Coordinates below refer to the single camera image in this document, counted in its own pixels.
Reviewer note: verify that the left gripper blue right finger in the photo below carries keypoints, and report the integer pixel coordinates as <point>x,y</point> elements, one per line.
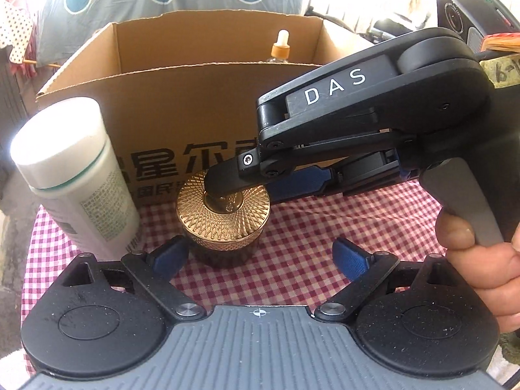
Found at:
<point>351,260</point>

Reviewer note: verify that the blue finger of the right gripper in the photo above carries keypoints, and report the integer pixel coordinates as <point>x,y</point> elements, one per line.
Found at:
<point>233,175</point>
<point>298,184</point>

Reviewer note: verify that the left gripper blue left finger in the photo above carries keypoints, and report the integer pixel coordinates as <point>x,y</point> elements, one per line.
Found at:
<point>168,259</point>

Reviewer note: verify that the gold lidded jar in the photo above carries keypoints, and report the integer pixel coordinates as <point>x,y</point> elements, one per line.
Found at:
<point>224,231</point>

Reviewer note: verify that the green dropper bottle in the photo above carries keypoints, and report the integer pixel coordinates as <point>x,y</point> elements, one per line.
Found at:
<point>280,49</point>

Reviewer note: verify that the white plastic bottle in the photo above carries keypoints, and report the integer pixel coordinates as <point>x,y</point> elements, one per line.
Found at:
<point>66,157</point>

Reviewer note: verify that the person's right hand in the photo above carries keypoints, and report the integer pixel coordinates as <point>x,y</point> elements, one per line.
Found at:
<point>493,272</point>

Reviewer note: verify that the pink checkered tablecloth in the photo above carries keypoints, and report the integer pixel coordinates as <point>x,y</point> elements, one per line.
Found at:
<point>292,264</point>

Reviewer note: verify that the brown cardboard box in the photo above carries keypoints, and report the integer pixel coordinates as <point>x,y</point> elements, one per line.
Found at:
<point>178,91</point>

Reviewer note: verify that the polka dot cloth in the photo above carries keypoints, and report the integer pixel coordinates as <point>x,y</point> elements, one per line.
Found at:
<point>18,31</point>

